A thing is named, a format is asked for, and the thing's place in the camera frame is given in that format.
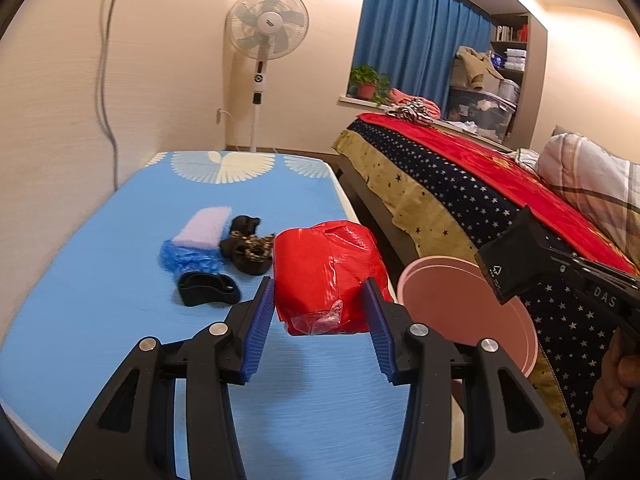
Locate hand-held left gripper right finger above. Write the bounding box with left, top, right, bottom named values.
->
left=361, top=277, right=586, bottom=480

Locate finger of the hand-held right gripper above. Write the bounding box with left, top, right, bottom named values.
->
left=545, top=244, right=640, bottom=287

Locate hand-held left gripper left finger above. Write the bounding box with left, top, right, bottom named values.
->
left=55, top=276, right=277, bottom=480

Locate red plastic bag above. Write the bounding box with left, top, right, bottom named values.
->
left=273, top=219, right=394, bottom=337

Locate pink plastic bin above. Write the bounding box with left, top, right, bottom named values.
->
left=398, top=256, right=539, bottom=379

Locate person's right hand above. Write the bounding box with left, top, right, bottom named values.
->
left=586, top=327, right=640, bottom=434

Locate black leopard print cloth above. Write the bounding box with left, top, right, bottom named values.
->
left=218, top=215, right=276, bottom=276

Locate plaid pillow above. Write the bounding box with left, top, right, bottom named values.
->
left=535, top=132, right=640, bottom=254

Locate blue plastic shoe cover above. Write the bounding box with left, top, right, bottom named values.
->
left=158, top=239, right=224, bottom=276

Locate purple sponge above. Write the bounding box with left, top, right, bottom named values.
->
left=172, top=205, right=231, bottom=251

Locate bed with star blanket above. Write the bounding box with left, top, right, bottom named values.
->
left=332, top=117, right=640, bottom=467

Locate red blanket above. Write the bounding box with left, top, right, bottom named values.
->
left=355, top=112, right=639, bottom=277

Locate clear plastic storage box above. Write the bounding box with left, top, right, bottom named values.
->
left=446, top=84, right=517, bottom=144

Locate black white striped cloth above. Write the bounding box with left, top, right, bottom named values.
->
left=384, top=100, right=436, bottom=127

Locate pink garment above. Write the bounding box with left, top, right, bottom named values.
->
left=388, top=88, right=441, bottom=119

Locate beige coat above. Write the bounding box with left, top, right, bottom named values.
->
left=454, top=45, right=504, bottom=90

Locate bookshelf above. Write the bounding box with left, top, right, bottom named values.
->
left=490, top=13, right=530, bottom=87

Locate potted green plant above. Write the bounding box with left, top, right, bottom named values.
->
left=348, top=64, right=391, bottom=107

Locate blue curtain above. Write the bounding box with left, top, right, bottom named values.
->
left=352, top=0, right=494, bottom=122

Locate white standing fan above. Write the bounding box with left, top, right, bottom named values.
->
left=224, top=0, right=310, bottom=154

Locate black strap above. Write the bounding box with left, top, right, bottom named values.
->
left=177, top=270, right=241, bottom=307

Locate grey wall cable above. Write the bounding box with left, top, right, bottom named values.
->
left=95, top=0, right=132, bottom=192

